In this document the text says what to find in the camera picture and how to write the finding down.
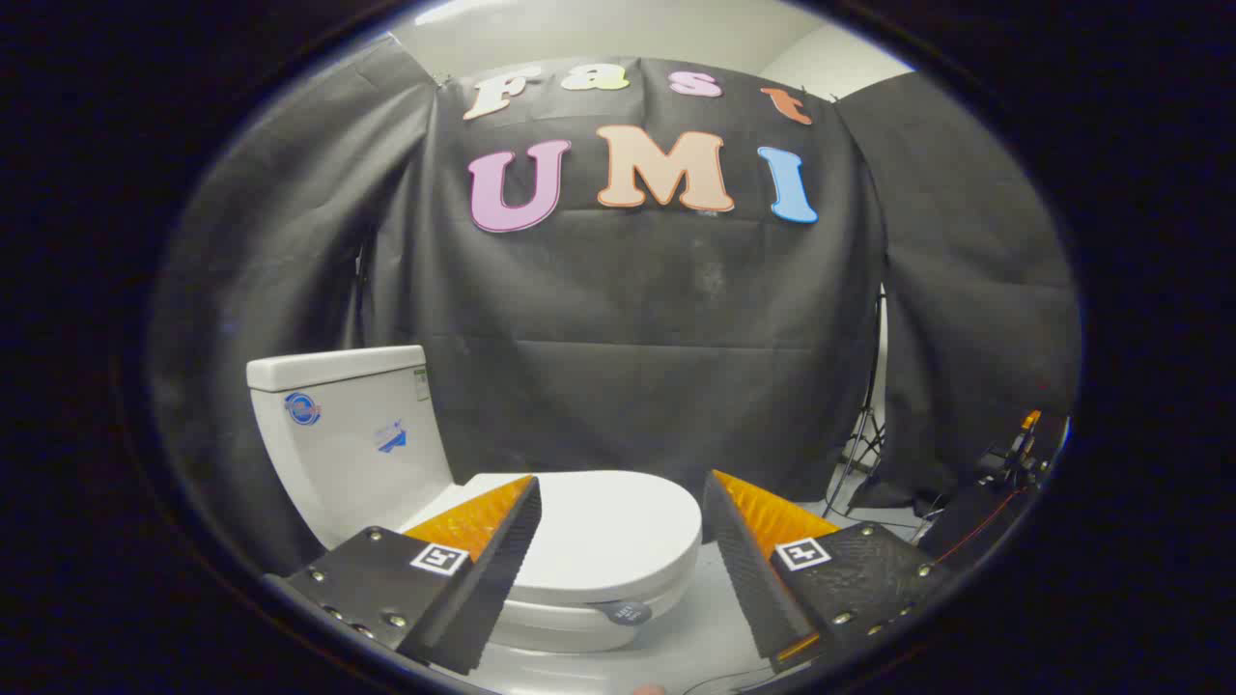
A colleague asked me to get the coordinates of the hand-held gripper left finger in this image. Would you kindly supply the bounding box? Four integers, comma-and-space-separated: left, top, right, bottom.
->
263, 474, 544, 677

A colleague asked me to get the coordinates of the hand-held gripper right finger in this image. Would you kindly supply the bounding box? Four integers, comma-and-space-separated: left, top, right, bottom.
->
701, 469, 955, 675

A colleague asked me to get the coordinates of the white toilet lid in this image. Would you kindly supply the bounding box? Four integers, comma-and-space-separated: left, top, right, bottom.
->
425, 471, 703, 607

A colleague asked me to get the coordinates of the white toilet seat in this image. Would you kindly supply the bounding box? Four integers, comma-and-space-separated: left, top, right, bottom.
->
497, 570, 692, 630

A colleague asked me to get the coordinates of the white toilet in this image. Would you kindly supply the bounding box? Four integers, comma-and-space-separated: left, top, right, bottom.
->
246, 346, 701, 657

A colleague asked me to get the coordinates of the black light stand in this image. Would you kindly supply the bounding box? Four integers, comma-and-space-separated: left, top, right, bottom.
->
824, 288, 891, 522

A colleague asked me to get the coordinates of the black backdrop cloth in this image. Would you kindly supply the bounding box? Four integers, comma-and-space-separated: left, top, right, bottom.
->
150, 39, 1082, 580

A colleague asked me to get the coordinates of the black device with orange part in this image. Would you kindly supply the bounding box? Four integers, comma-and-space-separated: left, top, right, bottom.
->
917, 409, 1071, 567

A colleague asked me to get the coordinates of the thin red cable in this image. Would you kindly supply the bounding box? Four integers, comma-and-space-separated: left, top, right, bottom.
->
932, 486, 1026, 567

